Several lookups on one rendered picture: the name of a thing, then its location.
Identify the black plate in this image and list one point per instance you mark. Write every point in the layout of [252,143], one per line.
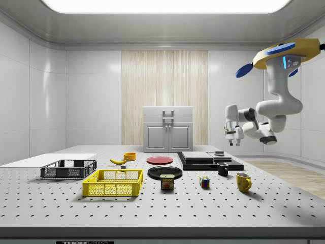
[155,172]

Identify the banana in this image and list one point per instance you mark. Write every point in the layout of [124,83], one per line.
[118,161]

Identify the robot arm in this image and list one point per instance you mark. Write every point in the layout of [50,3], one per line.
[278,84]

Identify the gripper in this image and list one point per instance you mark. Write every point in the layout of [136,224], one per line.
[233,134]

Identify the dark grey basket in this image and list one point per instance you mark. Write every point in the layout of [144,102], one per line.
[66,174]

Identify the flat-sided can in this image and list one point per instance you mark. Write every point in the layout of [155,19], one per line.
[167,182]

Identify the red plate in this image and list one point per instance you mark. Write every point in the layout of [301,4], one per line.
[160,160]

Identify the yellow basket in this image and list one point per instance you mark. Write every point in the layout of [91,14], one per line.
[111,189]

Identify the black stove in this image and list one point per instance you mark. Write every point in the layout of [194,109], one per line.
[198,162]

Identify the white board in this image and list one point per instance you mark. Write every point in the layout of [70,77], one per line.
[38,160]

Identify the yellow mug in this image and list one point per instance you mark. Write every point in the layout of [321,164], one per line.
[242,183]

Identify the white cabinet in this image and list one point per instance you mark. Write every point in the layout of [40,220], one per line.
[167,132]

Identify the puzzle cube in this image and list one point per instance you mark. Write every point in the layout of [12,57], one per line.
[204,182]

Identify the yellow bowl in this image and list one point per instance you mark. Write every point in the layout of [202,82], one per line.
[130,157]

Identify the black mug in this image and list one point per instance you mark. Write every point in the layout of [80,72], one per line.
[222,169]

